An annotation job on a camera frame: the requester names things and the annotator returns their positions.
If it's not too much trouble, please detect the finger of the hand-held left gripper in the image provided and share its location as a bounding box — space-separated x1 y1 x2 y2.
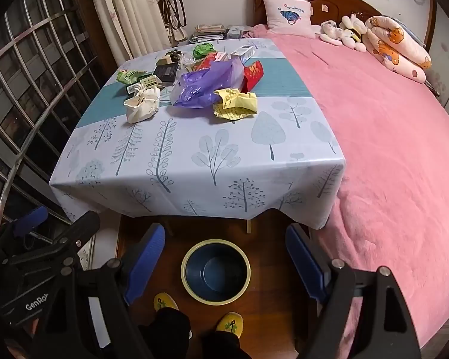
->
1 210 101 270
0 206 49 250

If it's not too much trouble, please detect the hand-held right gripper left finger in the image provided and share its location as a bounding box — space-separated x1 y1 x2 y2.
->
34 223 166 359

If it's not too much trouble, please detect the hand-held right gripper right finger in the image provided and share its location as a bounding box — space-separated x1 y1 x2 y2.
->
285 223 421 359

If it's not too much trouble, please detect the blue bin with yellow rim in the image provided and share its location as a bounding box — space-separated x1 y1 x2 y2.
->
180 238 252 303

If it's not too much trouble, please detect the green paper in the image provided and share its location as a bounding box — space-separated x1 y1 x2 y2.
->
193 43 216 60

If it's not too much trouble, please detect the white box with purple top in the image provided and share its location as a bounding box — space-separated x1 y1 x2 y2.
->
230 45 256 61

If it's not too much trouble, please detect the yellow slipper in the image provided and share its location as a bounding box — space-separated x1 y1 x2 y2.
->
215 311 244 335
153 292 180 313

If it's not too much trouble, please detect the tree print tablecloth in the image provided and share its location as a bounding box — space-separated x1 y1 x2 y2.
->
48 39 347 230

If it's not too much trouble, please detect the person's right leg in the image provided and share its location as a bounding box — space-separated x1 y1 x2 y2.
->
201 329 249 359

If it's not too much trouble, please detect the pink blanket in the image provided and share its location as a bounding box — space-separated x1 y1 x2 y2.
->
243 24 449 346

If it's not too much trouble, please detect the green snack packet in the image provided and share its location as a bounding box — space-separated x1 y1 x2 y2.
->
116 69 147 85

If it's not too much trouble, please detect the small green white box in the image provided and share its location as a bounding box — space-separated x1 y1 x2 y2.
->
126 76 161 93

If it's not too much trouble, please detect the black box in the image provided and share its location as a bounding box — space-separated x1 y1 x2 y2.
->
153 63 179 86

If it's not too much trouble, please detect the purple plastic bag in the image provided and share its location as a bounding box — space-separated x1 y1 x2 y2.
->
170 60 245 109

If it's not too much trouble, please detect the red box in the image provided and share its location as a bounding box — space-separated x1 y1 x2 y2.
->
241 61 264 93

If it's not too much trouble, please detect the red white packet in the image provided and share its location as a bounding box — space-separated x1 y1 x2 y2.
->
195 51 229 71

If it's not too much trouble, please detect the cream handbag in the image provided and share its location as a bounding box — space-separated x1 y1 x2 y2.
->
168 22 188 42

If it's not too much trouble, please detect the cream curtain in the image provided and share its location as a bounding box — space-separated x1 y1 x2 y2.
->
86 0 172 65

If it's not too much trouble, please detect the stack of books and papers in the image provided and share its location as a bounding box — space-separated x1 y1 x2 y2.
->
190 24 226 43

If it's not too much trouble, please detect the bee striped plush toy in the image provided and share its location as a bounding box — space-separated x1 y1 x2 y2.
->
339 14 368 52

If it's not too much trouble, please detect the cartoon print rolled quilt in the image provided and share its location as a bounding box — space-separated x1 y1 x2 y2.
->
365 15 433 83

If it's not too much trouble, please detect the pink embroidered pillow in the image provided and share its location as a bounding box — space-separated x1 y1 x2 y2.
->
263 0 315 40

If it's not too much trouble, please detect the wooden headboard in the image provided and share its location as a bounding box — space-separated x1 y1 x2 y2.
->
251 0 436 49

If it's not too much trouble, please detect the cream drawstring pouch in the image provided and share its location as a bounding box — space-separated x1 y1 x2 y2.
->
124 85 161 125

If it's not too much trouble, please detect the brown strap handbag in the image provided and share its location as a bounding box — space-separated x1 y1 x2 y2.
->
162 0 188 31

